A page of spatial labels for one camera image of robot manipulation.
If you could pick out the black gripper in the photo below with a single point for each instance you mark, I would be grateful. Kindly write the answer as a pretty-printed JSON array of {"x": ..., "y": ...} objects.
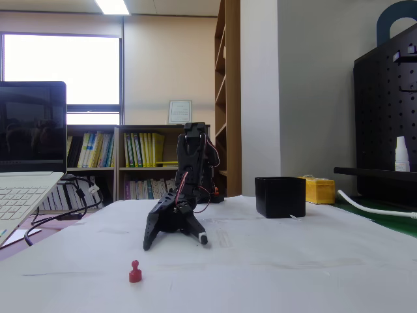
[{"x": 170, "y": 219}]

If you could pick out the red plastic pawn piece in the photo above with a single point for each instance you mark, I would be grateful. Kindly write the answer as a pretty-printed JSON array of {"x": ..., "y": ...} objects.
[{"x": 135, "y": 275}]

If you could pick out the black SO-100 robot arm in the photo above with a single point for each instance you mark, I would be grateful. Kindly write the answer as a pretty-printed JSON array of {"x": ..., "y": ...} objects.
[{"x": 192, "y": 153}]

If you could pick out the black square cup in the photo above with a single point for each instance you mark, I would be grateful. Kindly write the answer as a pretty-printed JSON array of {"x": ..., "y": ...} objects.
[{"x": 280, "y": 199}]

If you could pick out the yellow cardboard box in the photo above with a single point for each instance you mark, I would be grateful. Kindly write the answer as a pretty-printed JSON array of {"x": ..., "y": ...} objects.
[{"x": 321, "y": 192}]

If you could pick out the orange clamp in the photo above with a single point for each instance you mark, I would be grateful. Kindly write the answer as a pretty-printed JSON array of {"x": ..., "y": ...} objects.
[{"x": 215, "y": 190}]

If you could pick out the white taped paper cover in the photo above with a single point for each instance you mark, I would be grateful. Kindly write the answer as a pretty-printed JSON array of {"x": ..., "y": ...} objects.
[{"x": 260, "y": 261}]

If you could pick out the low wooden bookcase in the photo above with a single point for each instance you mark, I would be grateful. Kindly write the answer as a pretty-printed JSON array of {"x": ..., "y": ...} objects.
[
  {"x": 91, "y": 169},
  {"x": 169, "y": 130}
]

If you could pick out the framed white certificate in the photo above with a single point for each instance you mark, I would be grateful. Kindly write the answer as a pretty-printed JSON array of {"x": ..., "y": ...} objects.
[{"x": 180, "y": 112}]

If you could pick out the tall wooden bookshelf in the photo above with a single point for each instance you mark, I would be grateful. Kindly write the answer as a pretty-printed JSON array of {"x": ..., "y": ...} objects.
[{"x": 233, "y": 98}]

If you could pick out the white laptop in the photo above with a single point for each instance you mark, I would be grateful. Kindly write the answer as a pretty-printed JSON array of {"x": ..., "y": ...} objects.
[{"x": 29, "y": 130}]

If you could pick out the window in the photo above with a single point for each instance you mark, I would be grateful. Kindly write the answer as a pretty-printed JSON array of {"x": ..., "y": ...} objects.
[{"x": 62, "y": 68}]

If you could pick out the black shelf bar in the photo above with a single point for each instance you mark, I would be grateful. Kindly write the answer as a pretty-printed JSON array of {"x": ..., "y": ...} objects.
[{"x": 365, "y": 171}]

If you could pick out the black pegboard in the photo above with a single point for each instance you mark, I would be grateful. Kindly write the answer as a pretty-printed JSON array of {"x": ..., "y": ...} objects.
[{"x": 374, "y": 114}]

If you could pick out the ceiling light panel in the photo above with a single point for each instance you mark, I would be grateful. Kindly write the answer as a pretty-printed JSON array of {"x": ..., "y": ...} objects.
[{"x": 112, "y": 6}]

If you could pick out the white small bottle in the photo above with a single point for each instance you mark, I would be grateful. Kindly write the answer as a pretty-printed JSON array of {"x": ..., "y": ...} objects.
[{"x": 402, "y": 156}]

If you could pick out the dark teal arch sign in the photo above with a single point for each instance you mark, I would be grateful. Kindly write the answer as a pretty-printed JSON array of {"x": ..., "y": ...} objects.
[{"x": 384, "y": 23}]

